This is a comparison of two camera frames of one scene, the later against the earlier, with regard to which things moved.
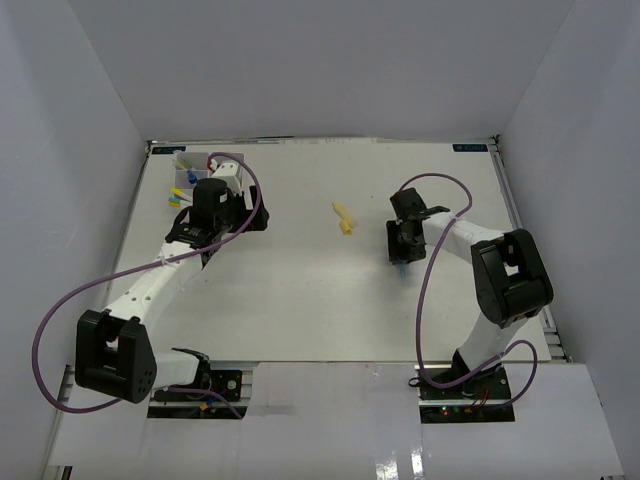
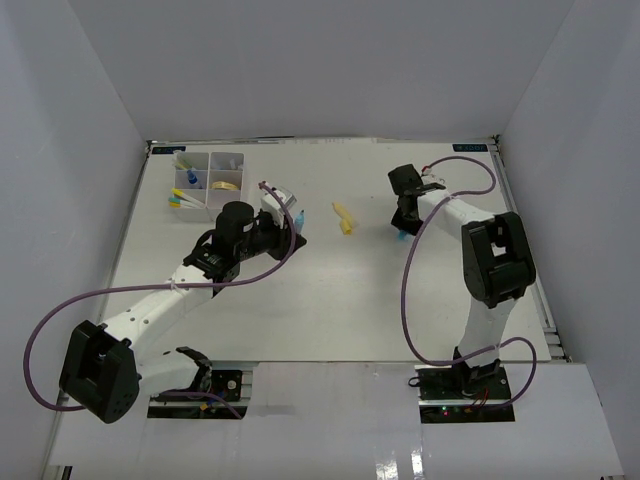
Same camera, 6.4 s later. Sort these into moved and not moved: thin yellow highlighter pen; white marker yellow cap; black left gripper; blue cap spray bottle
Moved: black left gripper
Not moved: blue cap spray bottle; thin yellow highlighter pen; white marker yellow cap
